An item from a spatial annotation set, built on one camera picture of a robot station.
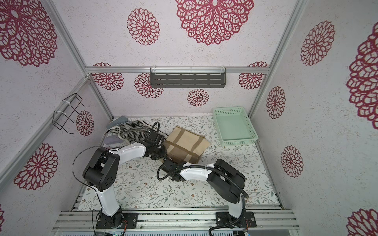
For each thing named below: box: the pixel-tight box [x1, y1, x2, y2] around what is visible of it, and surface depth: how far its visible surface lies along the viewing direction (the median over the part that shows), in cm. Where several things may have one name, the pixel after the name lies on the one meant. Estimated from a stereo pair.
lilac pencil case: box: [103, 133, 128, 148], surface depth 106 cm
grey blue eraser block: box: [106, 115, 129, 129], surface depth 119 cm
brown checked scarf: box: [163, 125, 211, 165], surface depth 105 cm
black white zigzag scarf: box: [105, 119, 168, 145], surface depth 106 cm
